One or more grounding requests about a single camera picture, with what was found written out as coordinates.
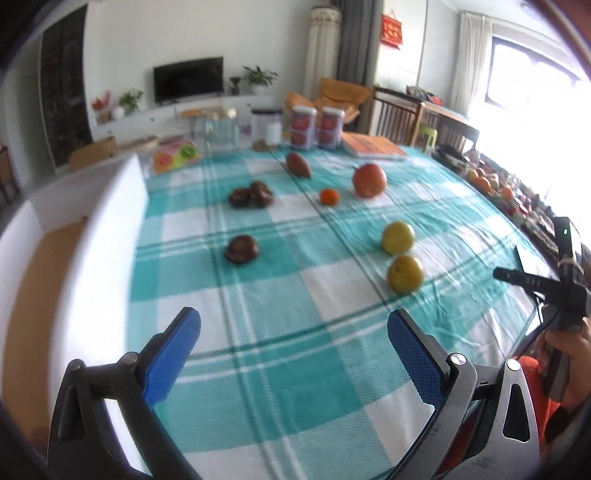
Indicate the dark water chestnut front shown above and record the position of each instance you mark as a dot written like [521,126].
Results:
[242,249]

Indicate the orange book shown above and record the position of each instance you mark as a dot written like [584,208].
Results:
[368,146]

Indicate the person's right hand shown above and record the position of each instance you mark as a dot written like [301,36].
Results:
[576,346]

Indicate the red wall hanging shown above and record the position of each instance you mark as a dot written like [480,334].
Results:
[391,32]

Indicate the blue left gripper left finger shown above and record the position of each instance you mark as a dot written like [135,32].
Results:
[163,357]

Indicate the teal white plaid tablecloth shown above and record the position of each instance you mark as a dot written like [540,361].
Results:
[293,376]

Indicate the yellow green pear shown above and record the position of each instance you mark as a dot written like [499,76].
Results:
[405,275]
[398,238]

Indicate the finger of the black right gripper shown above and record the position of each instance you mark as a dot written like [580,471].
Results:
[524,280]

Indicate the fruit pattern cushion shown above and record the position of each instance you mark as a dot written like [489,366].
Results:
[175,155]

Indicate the black television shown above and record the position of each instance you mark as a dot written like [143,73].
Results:
[187,79]

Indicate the dark water chestnut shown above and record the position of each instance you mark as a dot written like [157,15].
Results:
[260,194]
[242,249]
[239,198]

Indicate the fruit pile on side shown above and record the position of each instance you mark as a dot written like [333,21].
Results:
[488,181]

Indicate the red flower vase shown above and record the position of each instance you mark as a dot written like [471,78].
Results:
[101,107]

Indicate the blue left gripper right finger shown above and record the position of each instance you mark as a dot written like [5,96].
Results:
[421,356]

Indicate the clear jar black lid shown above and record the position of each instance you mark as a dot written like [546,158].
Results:
[267,128]

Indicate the green potted plant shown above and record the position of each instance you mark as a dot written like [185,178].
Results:
[260,80]

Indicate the red apple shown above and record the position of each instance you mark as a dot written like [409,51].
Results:
[369,181]

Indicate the small orange tangerine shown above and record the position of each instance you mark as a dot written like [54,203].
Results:
[329,197]

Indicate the orange beanbag cushion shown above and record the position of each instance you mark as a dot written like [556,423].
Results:
[342,95]

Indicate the small sweet potato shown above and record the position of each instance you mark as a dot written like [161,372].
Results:
[298,166]

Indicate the clear glass jar gold lid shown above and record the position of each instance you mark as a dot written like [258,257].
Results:
[221,131]

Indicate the red food can right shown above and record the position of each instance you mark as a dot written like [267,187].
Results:
[330,128]

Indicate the white tv cabinet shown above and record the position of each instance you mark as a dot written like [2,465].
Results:
[177,118]

